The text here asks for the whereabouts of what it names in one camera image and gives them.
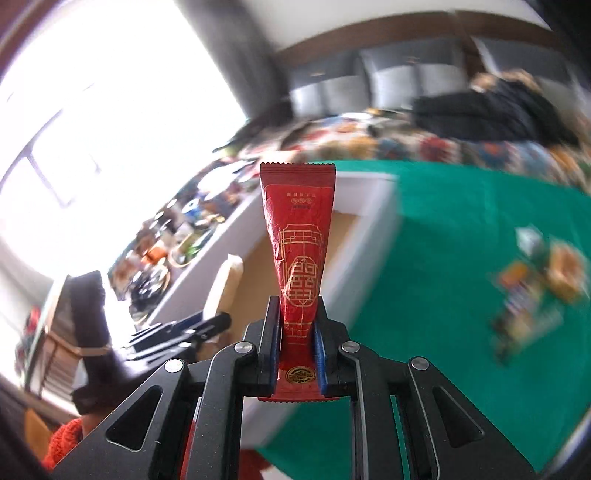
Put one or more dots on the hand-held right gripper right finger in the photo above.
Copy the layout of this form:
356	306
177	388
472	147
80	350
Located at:
321	360

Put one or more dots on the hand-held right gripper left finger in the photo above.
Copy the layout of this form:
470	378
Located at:
275	350

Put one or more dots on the grey and white pillow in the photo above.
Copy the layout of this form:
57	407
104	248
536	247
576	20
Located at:
508	50
323	99
392	78

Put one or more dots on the orange snack packet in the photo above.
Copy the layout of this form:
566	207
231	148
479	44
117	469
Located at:
512	274

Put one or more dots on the red snack packet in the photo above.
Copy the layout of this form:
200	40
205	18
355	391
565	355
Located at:
298	240

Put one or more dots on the long dark sausage packet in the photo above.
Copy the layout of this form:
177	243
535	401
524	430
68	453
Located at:
521	330

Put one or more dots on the white cardboard box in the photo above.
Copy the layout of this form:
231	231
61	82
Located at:
369	230

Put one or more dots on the pale cake packet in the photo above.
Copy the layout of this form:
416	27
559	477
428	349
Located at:
226	286

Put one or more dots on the grey curtain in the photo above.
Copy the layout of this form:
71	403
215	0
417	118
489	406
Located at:
240	60

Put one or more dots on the clear bread loaf packet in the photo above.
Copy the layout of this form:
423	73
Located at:
563	272

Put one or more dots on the grey triangular snack packet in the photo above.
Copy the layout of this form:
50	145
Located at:
528	240

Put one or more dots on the black puffer jacket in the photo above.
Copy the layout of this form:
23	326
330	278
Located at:
461	110

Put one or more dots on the tan cloth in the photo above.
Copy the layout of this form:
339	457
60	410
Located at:
521	76

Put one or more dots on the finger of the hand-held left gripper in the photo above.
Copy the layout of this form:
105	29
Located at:
184	327
157	350

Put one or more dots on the bright window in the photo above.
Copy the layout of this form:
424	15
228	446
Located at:
115	115

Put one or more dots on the green satin cloth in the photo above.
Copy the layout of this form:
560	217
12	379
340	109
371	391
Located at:
438	323

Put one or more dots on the colourful printed bedsheet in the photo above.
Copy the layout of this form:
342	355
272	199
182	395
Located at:
415	147

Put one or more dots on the wooden cabinet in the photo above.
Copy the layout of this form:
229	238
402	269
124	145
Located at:
55	369

